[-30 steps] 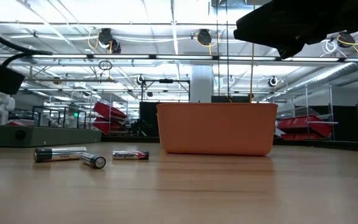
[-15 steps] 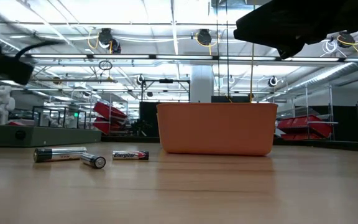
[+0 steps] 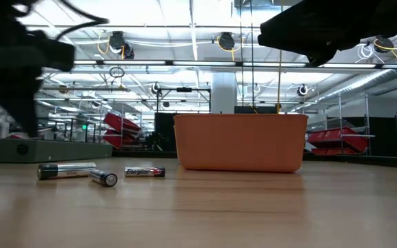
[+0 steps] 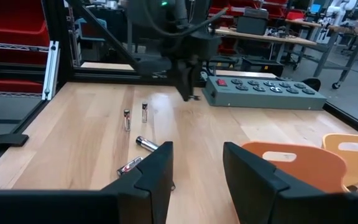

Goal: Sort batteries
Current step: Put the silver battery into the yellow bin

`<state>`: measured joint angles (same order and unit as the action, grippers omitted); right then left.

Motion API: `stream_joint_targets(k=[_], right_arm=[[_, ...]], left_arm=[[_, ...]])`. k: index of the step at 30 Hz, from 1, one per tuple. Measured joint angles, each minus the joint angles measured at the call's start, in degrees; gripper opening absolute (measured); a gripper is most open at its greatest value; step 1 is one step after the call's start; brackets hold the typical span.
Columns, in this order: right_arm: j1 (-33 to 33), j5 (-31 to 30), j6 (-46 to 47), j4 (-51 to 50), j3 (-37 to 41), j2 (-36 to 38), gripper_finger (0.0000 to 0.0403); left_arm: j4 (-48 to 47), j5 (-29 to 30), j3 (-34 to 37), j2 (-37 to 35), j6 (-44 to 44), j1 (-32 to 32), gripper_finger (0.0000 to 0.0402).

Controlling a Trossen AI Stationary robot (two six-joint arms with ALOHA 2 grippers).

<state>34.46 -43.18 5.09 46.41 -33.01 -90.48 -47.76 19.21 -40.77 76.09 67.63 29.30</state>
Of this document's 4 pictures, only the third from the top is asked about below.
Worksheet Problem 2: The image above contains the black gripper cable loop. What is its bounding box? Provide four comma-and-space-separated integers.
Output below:
12, 0, 110, 41

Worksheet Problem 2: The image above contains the red plastic storage bin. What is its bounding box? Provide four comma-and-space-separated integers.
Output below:
336, 126, 370, 154
310, 147, 358, 156
102, 129, 141, 150
307, 129, 344, 145
103, 112, 143, 134

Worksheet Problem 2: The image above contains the metal shelving rack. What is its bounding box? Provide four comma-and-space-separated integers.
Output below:
304, 93, 376, 156

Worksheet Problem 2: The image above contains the silver black-capped battery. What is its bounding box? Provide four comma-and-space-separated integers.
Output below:
88, 169, 119, 188
37, 162, 97, 181

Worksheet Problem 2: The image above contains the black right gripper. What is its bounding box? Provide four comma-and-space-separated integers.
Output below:
257, 0, 397, 68

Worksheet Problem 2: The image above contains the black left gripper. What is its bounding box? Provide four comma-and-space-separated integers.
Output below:
0, 37, 77, 138

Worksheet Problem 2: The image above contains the black red Energizer battery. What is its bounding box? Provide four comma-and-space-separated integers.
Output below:
124, 166, 166, 178

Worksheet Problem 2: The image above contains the black gantry frame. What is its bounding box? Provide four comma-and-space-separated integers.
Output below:
154, 87, 212, 114

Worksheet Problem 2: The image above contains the rolling metal bin rack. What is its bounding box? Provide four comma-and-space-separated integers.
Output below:
98, 101, 144, 152

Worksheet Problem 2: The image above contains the white concrete column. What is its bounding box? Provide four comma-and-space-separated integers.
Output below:
211, 71, 237, 115

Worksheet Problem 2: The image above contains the yellow hanging cable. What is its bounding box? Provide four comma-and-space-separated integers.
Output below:
276, 50, 283, 114

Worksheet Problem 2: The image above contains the grey-green power strip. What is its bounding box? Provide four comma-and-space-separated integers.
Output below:
0, 136, 114, 164

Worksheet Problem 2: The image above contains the silver ventilation duct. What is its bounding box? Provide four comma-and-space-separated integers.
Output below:
287, 68, 397, 113

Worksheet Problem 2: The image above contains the orange plastic bin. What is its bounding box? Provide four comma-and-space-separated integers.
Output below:
172, 113, 309, 174

